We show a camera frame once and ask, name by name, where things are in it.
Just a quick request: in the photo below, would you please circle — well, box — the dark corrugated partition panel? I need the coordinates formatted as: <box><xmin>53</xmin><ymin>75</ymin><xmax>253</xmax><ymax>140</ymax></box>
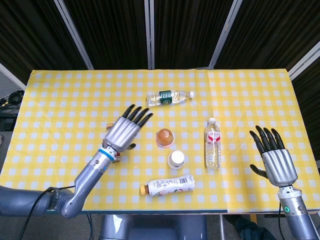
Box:
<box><xmin>213</xmin><ymin>0</ymin><xmax>320</xmax><ymax>73</ymax></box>
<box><xmin>0</xmin><ymin>0</ymin><xmax>88</xmax><ymax>85</ymax></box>
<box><xmin>291</xmin><ymin>54</ymin><xmax>320</xmax><ymax>161</ymax></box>
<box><xmin>62</xmin><ymin>0</ymin><xmax>150</xmax><ymax>71</ymax></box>
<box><xmin>153</xmin><ymin>0</ymin><xmax>237</xmax><ymax>70</ymax></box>

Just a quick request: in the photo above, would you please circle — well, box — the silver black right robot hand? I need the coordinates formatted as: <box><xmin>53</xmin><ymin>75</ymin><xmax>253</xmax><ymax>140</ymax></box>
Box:
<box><xmin>249</xmin><ymin>124</ymin><xmax>299</xmax><ymax>188</ymax></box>

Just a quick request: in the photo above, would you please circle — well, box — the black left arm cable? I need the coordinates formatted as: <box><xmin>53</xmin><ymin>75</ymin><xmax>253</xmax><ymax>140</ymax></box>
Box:
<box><xmin>18</xmin><ymin>186</ymin><xmax>76</xmax><ymax>240</ymax></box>

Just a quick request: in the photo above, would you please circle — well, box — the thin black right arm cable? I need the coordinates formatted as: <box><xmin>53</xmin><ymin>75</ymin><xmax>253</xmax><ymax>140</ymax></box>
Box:
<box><xmin>277</xmin><ymin>199</ymin><xmax>286</xmax><ymax>240</ymax></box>

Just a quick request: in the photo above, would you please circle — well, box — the grey robot torso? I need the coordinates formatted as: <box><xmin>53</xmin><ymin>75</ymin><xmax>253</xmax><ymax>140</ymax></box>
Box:
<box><xmin>99</xmin><ymin>214</ymin><xmax>208</xmax><ymax>240</ymax></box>

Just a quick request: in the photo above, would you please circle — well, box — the black cable bundle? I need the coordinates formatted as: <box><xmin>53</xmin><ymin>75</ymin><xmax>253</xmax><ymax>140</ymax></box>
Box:
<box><xmin>0</xmin><ymin>89</ymin><xmax>26</xmax><ymax>108</ymax></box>

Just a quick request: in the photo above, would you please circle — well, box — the white partition frame post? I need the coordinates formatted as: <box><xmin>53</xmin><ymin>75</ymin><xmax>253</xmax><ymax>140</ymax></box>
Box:
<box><xmin>0</xmin><ymin>62</ymin><xmax>27</xmax><ymax>91</ymax></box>
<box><xmin>53</xmin><ymin>0</ymin><xmax>95</xmax><ymax>70</ymax></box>
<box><xmin>208</xmin><ymin>0</ymin><xmax>245</xmax><ymax>70</ymax></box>
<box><xmin>288</xmin><ymin>41</ymin><xmax>320</xmax><ymax>81</ymax></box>
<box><xmin>144</xmin><ymin>0</ymin><xmax>156</xmax><ymax>70</ymax></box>

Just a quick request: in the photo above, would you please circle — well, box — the dark bag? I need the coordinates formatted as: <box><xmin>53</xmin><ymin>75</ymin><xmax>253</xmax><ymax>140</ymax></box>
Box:
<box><xmin>223</xmin><ymin>214</ymin><xmax>276</xmax><ymax>240</ymax></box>

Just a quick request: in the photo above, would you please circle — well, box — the yellow white checkered tablecloth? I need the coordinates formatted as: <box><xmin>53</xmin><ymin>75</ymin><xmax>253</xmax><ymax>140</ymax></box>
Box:
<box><xmin>0</xmin><ymin>68</ymin><xmax>320</xmax><ymax>213</ymax></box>

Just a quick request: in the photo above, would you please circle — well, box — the white table leg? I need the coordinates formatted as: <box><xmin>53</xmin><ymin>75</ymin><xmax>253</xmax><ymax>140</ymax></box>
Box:
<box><xmin>219</xmin><ymin>213</ymin><xmax>225</xmax><ymax>240</ymax></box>

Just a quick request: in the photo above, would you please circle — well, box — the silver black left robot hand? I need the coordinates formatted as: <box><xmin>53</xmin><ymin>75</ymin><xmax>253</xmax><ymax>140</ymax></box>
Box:
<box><xmin>103</xmin><ymin>104</ymin><xmax>154</xmax><ymax>153</ymax></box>

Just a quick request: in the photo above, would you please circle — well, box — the red Costa coffee bottle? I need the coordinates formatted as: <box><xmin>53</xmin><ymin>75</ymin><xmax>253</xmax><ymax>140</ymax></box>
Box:
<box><xmin>104</xmin><ymin>122</ymin><xmax>122</xmax><ymax>164</ymax></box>

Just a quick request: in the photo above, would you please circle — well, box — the black hanging cable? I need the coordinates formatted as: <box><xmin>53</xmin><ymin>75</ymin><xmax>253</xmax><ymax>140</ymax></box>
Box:
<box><xmin>86</xmin><ymin>213</ymin><xmax>95</xmax><ymax>240</ymax></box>

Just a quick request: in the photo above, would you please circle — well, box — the floral white paper cup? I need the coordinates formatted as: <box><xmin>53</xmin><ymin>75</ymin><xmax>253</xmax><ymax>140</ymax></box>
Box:
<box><xmin>166</xmin><ymin>149</ymin><xmax>186</xmax><ymax>170</ymax></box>

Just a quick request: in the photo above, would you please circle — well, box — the red label water bottle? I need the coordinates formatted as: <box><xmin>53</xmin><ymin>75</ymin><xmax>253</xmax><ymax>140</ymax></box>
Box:
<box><xmin>204</xmin><ymin>117</ymin><xmax>223</xmax><ymax>170</ymax></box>

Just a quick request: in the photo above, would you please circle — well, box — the white peach drink bottle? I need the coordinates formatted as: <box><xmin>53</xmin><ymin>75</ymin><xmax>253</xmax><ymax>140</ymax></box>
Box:
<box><xmin>139</xmin><ymin>174</ymin><xmax>196</xmax><ymax>197</ymax></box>

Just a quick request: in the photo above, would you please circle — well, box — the orange jelly cup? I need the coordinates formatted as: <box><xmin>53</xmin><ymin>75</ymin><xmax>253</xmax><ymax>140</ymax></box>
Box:
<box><xmin>155</xmin><ymin>127</ymin><xmax>176</xmax><ymax>148</ymax></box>

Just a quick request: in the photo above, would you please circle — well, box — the black equipment box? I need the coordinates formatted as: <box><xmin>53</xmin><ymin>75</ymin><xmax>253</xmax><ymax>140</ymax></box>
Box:
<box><xmin>0</xmin><ymin>112</ymin><xmax>17</xmax><ymax>131</ymax></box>

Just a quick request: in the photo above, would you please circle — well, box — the green label water bottle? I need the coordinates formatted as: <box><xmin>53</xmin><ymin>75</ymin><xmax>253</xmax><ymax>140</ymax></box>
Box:
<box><xmin>146</xmin><ymin>90</ymin><xmax>196</xmax><ymax>108</ymax></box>

